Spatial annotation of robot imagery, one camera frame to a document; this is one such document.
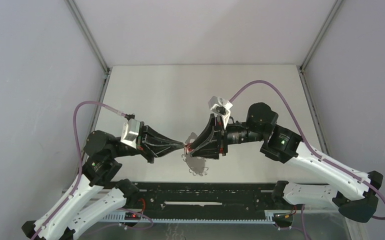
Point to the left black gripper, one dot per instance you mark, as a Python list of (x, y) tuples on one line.
[(162, 144)]

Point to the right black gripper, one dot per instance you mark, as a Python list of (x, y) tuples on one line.
[(208, 145)]

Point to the metal disc keyring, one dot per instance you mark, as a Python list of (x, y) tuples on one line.
[(197, 165)]

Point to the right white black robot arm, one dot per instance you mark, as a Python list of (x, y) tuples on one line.
[(351, 192)]

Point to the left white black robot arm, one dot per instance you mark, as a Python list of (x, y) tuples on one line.
[(70, 217)]

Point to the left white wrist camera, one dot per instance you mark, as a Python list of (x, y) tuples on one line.
[(131, 132)]

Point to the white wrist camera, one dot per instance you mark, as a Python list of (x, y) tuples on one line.
[(131, 132), (221, 107)]

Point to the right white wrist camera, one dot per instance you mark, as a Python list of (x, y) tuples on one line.
[(221, 107)]

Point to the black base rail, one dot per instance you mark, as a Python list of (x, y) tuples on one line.
[(184, 201)]

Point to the white slotted cable duct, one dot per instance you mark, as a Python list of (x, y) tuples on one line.
[(120, 217)]

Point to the right aluminium frame post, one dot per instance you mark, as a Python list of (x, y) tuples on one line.
[(335, 9)]

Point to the aluminium frame post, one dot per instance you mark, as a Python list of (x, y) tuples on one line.
[(335, 9), (87, 34)]

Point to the left aluminium frame post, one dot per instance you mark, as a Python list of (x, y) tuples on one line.
[(87, 34)]

